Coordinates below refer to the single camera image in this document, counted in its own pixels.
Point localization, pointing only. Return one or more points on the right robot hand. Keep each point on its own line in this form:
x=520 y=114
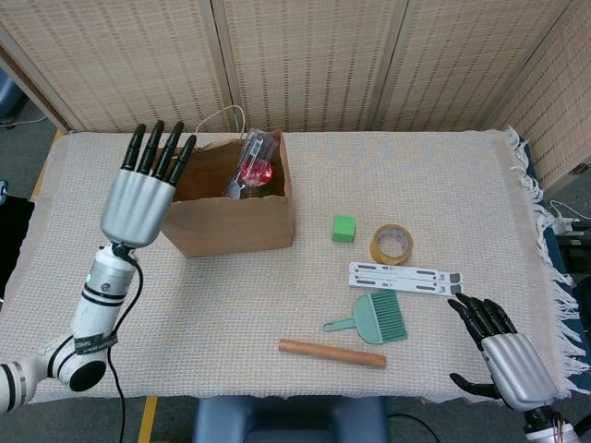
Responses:
x=519 y=369

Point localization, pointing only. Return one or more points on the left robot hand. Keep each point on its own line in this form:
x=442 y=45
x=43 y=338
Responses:
x=136 y=207

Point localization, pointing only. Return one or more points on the clear plastic water bottle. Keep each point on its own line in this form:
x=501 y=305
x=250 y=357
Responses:
x=256 y=147

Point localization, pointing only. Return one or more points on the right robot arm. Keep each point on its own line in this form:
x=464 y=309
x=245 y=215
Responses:
x=551 y=427

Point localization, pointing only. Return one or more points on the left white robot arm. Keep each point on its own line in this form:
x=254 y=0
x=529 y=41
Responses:
x=97 y=309

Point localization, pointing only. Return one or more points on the brown paper bag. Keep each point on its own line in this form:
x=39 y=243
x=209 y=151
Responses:
x=231 y=226

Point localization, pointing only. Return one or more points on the green hand brush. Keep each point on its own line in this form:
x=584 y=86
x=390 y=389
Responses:
x=369 y=318

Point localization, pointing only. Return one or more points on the green cube block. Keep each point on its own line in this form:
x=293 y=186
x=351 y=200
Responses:
x=344 y=229

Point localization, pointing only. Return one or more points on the black cloth item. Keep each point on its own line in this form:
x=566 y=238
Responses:
x=14 y=231

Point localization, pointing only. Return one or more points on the black box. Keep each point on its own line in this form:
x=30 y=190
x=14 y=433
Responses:
x=575 y=254

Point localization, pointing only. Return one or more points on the white power adapter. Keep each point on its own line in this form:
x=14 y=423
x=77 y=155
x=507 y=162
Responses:
x=563 y=226

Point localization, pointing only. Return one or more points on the blue container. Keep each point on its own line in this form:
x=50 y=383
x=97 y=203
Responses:
x=8 y=94

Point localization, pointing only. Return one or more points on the yellowish packing tape roll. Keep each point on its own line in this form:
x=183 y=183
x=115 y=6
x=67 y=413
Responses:
x=378 y=251

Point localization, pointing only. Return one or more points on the wooden rolling pin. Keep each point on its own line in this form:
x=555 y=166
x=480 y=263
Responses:
x=332 y=354

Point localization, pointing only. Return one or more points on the beige woven tablecloth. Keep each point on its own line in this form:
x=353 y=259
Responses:
x=415 y=184

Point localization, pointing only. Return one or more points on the bamboo folding screen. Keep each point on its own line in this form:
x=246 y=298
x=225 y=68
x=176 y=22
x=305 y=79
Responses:
x=323 y=60

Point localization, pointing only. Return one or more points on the white plastic bracket plate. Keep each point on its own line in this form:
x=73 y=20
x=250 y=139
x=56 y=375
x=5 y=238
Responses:
x=401 y=279

